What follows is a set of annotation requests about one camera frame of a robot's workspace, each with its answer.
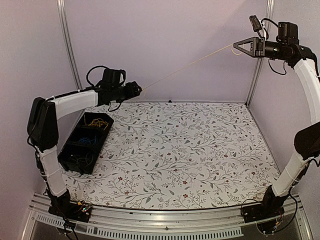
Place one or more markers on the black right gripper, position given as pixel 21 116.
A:
pixel 259 44

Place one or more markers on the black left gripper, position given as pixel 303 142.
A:
pixel 132 91

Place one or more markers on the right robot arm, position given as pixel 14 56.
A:
pixel 286 107

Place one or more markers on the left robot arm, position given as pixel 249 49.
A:
pixel 51 119

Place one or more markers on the floral patterned table mat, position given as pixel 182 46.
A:
pixel 168 156

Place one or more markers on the black three-compartment bin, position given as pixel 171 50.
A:
pixel 84 145

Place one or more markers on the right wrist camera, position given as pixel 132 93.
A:
pixel 258 27

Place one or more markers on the right aluminium corner post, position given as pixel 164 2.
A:
pixel 259 63

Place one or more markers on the aluminium corner post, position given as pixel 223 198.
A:
pixel 259 63
pixel 62 14

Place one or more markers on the left aluminium corner post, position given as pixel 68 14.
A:
pixel 62 14

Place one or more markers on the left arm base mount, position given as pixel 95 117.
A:
pixel 63 207

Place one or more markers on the aluminium front rail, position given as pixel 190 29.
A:
pixel 223 223

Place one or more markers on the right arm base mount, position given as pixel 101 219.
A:
pixel 262 212

